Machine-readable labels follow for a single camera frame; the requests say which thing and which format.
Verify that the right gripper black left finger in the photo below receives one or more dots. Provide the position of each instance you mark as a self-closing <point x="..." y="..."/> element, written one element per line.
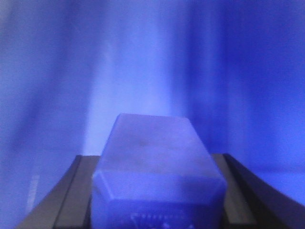
<point x="68" y="204"/>

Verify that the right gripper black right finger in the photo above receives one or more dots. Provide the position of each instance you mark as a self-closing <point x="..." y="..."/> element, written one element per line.
<point x="251" y="203"/>

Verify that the blue bottle part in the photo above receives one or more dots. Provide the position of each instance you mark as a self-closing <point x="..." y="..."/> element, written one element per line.
<point x="155" y="173"/>

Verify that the large blue bin right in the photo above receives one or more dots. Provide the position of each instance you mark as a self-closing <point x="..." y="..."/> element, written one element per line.
<point x="235" y="68"/>

